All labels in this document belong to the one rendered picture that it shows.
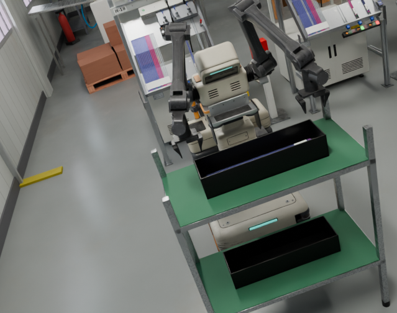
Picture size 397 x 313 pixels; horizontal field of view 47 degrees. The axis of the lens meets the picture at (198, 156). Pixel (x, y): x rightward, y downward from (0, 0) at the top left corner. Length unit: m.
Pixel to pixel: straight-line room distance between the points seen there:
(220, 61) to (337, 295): 1.43
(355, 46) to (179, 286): 2.88
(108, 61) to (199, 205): 4.81
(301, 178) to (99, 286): 1.82
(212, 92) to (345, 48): 2.47
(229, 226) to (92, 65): 4.20
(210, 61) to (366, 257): 1.24
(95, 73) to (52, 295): 3.85
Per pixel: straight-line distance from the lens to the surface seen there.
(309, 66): 1.95
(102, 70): 6.65
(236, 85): 2.48
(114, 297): 3.21
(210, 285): 2.50
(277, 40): 2.00
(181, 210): 2.02
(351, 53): 4.78
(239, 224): 2.89
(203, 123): 2.96
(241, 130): 2.59
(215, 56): 2.38
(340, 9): 4.37
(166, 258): 3.29
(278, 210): 2.92
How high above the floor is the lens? 2.13
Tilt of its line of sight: 30 degrees down
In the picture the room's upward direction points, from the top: 19 degrees counter-clockwise
